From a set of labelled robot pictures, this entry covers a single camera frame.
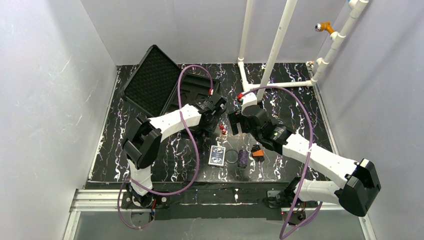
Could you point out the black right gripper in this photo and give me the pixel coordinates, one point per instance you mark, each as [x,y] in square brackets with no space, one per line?
[234,122]

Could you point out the white PVC pipe frame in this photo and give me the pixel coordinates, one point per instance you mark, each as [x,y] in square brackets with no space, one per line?
[283,31]

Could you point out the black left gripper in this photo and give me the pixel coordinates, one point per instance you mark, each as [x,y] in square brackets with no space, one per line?
[214,120]

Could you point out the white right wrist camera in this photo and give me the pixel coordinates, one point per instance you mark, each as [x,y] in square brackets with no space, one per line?
[247,99]

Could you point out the black orange hex key set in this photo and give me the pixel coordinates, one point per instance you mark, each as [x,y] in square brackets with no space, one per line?
[257,153]

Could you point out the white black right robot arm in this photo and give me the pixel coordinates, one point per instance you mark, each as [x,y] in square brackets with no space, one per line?
[354,185]

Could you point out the blue playing card deck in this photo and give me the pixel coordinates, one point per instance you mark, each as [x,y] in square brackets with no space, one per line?
[217,156]

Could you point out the purple poker chip stack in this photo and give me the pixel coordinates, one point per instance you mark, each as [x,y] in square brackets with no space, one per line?
[243,157]

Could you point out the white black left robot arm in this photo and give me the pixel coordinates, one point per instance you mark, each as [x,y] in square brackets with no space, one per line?
[143,138]

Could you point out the black poker set case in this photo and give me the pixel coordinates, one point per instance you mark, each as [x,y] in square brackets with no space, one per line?
[152,87]

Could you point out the orange mounted camera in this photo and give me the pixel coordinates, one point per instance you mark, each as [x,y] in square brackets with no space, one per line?
[324,26]

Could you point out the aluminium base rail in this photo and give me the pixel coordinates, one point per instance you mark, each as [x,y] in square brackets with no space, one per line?
[204,201]

